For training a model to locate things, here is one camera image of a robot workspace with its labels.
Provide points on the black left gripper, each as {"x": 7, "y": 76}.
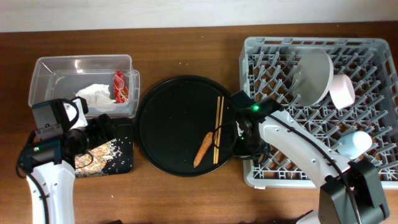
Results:
{"x": 104, "y": 132}

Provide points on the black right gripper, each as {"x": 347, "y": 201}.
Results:
{"x": 242, "y": 152}

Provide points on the wooden chopstick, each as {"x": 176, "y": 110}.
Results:
{"x": 216, "y": 126}
{"x": 219, "y": 129}

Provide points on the white paper napkin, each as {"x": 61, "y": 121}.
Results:
{"x": 97, "y": 97}

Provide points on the orange carrot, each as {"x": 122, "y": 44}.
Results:
{"x": 206, "y": 143}

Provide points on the red snack wrapper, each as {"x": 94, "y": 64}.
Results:
{"x": 119, "y": 87}

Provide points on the grey round plate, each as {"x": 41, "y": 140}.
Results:
{"x": 313, "y": 77}

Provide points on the light blue plastic cup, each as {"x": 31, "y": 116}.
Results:
{"x": 355, "y": 144}

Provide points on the white bowl with food scraps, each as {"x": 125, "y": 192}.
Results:
{"x": 342, "y": 91}

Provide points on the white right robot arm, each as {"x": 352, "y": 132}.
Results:
{"x": 350, "y": 192}

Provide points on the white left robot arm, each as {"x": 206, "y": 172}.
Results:
{"x": 47, "y": 160}

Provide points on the clear plastic waste bin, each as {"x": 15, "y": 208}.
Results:
{"x": 63, "y": 77}

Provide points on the grey dishwasher rack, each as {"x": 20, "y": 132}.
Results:
{"x": 267, "y": 66}

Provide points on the spilled rice food scraps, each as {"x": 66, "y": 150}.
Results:
{"x": 93, "y": 163}

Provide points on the black rectangular tray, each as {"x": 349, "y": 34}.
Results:
{"x": 124, "y": 163}

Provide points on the round black serving tray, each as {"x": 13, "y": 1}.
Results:
{"x": 173, "y": 119}

